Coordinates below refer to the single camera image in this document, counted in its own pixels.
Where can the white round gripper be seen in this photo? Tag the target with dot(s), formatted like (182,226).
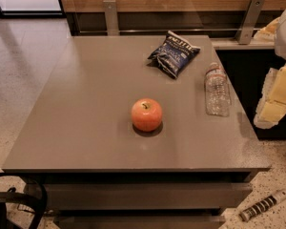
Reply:
(272,105)

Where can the clear plastic water bottle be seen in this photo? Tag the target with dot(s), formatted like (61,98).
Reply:
(217,93)

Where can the wooden counter panel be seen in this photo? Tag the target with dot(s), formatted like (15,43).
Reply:
(214,17)

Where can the dark blue chip bag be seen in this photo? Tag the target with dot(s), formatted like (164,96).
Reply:
(174,54)

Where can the red apple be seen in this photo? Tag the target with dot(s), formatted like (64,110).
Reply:
(146,114)

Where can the grey table drawer unit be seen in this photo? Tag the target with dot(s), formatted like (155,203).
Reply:
(143,201)

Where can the black chair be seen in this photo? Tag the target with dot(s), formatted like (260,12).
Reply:
(38,205)

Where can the right metal bracket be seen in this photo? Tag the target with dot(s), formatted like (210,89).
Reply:
(245,32)

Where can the metal bracket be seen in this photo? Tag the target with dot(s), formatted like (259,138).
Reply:
(111,17)
(245,32)

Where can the left metal bracket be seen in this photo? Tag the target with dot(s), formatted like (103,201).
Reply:
(111,17)

